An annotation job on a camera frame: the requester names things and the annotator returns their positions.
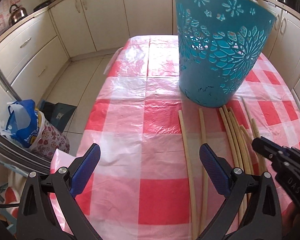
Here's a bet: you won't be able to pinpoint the dark dustpan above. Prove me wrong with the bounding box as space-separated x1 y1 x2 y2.
39 100 77 133

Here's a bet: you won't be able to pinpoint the red white checkered tablecloth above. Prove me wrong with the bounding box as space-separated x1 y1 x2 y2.
50 35 300 240

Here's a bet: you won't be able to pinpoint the mop pole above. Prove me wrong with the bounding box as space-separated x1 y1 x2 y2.
0 69 21 101

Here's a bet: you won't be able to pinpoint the thin wooden skewer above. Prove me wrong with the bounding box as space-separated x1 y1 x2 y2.
241 97 251 124

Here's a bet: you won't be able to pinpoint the blue white plastic bag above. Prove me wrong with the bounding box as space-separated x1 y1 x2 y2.
0 99 41 148

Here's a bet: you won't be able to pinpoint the teal perforated plastic basket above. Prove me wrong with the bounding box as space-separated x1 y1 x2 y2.
175 0 275 108

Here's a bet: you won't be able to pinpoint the floral pink bag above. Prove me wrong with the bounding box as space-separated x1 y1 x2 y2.
29 112 70 161

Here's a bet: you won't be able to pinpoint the copper kettle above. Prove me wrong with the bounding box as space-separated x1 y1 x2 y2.
8 4 27 27

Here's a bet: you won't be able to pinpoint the cream kitchen cabinets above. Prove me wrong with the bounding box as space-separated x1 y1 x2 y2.
0 0 300 102

